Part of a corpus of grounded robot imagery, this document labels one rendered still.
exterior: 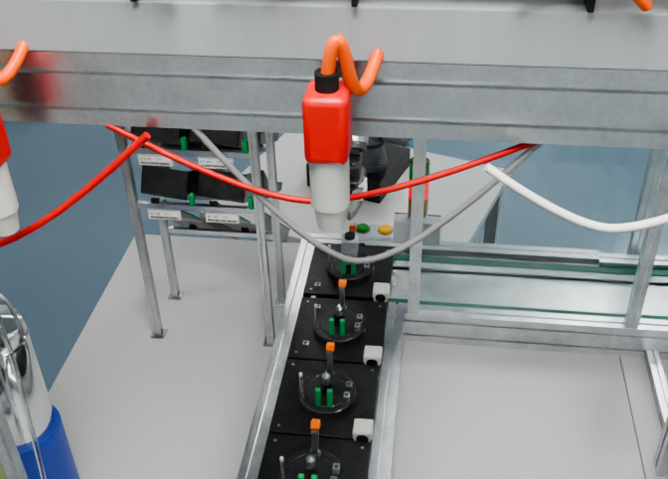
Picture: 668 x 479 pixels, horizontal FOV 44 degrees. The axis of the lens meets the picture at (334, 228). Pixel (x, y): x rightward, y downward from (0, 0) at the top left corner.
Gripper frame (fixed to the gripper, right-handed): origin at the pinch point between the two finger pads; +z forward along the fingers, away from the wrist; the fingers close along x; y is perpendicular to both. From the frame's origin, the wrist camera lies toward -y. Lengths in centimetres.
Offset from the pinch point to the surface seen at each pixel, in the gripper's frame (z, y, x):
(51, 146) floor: -58, 247, 208
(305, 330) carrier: 31.9, -7.8, 8.9
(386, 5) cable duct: -7, -146, -17
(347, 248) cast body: 9.0, 4.9, 0.4
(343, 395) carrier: 46, -29, -4
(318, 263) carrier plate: 13.2, 14.2, 9.5
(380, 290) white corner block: 20.1, 3.0, -9.6
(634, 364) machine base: 35, 5, -79
